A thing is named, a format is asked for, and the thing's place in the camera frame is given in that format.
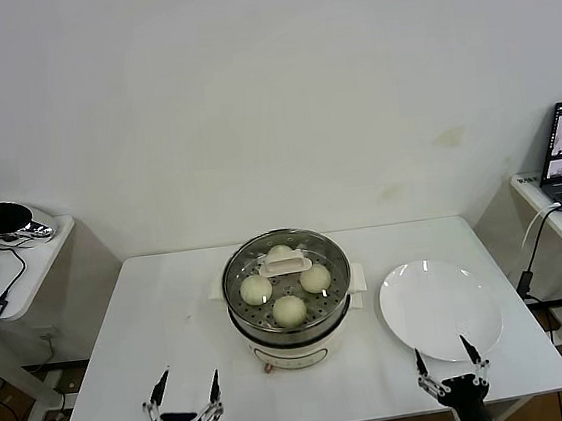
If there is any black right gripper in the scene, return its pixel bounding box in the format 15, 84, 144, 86
412, 332, 497, 421

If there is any white steamed baozi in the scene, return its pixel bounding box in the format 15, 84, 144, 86
270, 292, 309, 331
297, 262, 335, 296
238, 273, 276, 307
268, 242, 295, 264

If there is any perforated steel steamer basket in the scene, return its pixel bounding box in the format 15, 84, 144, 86
216, 222, 358, 339

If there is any white round plate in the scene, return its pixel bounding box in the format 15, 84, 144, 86
375, 251, 508, 370

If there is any white electric cooker base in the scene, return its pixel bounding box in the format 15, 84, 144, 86
206, 257, 377, 380

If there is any white side table with headset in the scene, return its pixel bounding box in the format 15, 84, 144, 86
0, 207, 138, 420

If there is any chrome and black headset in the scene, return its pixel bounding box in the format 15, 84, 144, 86
0, 196, 59, 247

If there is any black cable with adapter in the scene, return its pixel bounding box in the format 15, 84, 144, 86
508, 205, 562, 303

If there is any white laptop cable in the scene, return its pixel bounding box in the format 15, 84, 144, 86
519, 203, 562, 251

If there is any black thin cable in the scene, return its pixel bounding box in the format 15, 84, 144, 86
0, 236, 32, 303

